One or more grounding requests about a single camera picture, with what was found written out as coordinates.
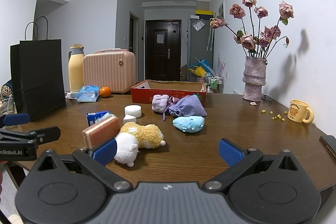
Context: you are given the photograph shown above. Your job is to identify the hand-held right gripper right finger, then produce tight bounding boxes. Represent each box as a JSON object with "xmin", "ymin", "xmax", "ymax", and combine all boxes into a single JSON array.
[{"xmin": 203, "ymin": 138, "xmax": 302, "ymax": 191}]

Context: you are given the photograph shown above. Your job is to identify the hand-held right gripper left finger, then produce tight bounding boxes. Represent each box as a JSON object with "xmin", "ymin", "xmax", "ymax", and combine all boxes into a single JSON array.
[{"xmin": 34, "ymin": 139, "xmax": 132, "ymax": 192}]

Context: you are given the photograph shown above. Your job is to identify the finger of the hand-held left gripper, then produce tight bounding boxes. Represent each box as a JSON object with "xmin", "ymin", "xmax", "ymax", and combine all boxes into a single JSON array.
[
  {"xmin": 0, "ymin": 113, "xmax": 30, "ymax": 128},
  {"xmin": 0, "ymin": 126, "xmax": 61, "ymax": 144}
]

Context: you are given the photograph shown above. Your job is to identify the pink scouring sponge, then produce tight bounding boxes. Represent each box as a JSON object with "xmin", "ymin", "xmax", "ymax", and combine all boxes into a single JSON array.
[{"xmin": 82, "ymin": 116, "xmax": 121, "ymax": 149}]

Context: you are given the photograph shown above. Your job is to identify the blue packet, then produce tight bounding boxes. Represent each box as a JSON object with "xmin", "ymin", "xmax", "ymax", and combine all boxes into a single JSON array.
[{"xmin": 86, "ymin": 112, "xmax": 111, "ymax": 127}]

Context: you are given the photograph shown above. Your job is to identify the white wedge sponge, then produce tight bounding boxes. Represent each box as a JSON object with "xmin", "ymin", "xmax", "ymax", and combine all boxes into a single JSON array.
[{"xmin": 123, "ymin": 114, "xmax": 137, "ymax": 125}]

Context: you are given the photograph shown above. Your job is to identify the yellow and white dog plush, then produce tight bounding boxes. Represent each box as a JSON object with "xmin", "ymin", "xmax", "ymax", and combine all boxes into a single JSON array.
[{"xmin": 113, "ymin": 122, "xmax": 166, "ymax": 167}]

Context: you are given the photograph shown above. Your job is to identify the white round sponge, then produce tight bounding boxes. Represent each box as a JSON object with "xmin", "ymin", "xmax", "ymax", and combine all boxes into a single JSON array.
[{"xmin": 124, "ymin": 105, "xmax": 142, "ymax": 118}]

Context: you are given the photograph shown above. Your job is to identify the light blue plush toy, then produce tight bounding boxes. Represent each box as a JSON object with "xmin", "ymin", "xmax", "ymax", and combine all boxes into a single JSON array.
[{"xmin": 172, "ymin": 115, "xmax": 205, "ymax": 133}]

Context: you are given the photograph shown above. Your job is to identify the purple drawstring pouch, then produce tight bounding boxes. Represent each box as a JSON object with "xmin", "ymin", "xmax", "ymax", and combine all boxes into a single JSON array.
[{"xmin": 163, "ymin": 95, "xmax": 208, "ymax": 122}]

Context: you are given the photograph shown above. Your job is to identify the red cardboard box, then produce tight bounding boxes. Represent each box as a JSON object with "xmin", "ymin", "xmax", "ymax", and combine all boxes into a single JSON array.
[{"xmin": 131, "ymin": 80, "xmax": 206, "ymax": 109}]

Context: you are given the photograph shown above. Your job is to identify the black paper bag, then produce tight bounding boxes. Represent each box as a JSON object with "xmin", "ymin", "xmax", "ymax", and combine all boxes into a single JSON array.
[{"xmin": 10, "ymin": 16, "xmax": 67, "ymax": 123}]

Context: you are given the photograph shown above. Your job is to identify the blue tissue pack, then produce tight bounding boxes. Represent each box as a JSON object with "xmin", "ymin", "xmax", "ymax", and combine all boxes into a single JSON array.
[{"xmin": 76, "ymin": 85, "xmax": 100, "ymax": 103}]

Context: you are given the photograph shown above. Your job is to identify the yellow thermos bottle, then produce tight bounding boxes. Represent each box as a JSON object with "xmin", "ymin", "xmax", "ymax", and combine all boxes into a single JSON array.
[{"xmin": 68, "ymin": 44, "xmax": 85, "ymax": 93}]

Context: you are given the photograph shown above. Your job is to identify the trolley cart with bottles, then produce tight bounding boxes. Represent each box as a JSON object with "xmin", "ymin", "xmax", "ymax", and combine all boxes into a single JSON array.
[{"xmin": 203, "ymin": 73, "xmax": 223, "ymax": 94}]

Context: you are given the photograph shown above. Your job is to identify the purple fluffy sock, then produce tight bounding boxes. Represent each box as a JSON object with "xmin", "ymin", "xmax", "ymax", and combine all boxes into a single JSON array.
[{"xmin": 152, "ymin": 94, "xmax": 170, "ymax": 112}]

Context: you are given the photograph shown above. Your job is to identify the purple textured vase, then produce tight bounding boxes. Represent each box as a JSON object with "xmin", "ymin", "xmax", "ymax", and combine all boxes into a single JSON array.
[{"xmin": 242, "ymin": 56, "xmax": 268, "ymax": 102}]

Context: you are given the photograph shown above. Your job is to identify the yellow bear mug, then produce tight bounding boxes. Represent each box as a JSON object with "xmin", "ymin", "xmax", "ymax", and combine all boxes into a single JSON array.
[{"xmin": 287, "ymin": 99, "xmax": 315, "ymax": 124}]

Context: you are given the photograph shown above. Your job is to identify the pink ribbed suitcase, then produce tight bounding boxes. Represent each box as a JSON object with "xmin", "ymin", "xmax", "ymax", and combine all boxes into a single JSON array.
[{"xmin": 83, "ymin": 48, "xmax": 136, "ymax": 94}]

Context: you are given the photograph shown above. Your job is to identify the black phone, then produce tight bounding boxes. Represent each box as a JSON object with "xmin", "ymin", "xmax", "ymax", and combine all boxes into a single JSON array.
[{"xmin": 319, "ymin": 135, "xmax": 336, "ymax": 157}]

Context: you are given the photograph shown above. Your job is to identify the dark brown entrance door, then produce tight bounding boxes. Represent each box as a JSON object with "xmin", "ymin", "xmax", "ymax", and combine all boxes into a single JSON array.
[{"xmin": 145, "ymin": 20, "xmax": 182, "ymax": 82}]

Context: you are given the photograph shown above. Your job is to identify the grey refrigerator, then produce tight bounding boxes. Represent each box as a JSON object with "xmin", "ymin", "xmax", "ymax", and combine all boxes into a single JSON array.
[{"xmin": 187, "ymin": 17, "xmax": 214, "ymax": 75}]

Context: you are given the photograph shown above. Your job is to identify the dried pink rose bouquet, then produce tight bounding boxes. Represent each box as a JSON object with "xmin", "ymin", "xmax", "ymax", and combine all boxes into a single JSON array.
[{"xmin": 209, "ymin": 0, "xmax": 294, "ymax": 59}]

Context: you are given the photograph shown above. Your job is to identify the hanging folded umbrella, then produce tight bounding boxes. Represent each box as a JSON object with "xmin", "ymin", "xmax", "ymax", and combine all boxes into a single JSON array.
[{"xmin": 206, "ymin": 27, "xmax": 215, "ymax": 52}]

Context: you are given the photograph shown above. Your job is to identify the purple flower wall decor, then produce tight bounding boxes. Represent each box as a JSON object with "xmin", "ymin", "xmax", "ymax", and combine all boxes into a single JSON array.
[{"xmin": 217, "ymin": 52, "xmax": 226, "ymax": 75}]

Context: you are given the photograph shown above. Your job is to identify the interior door frame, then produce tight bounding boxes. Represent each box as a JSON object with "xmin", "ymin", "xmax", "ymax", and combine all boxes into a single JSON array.
[{"xmin": 129, "ymin": 11, "xmax": 139, "ymax": 83}]

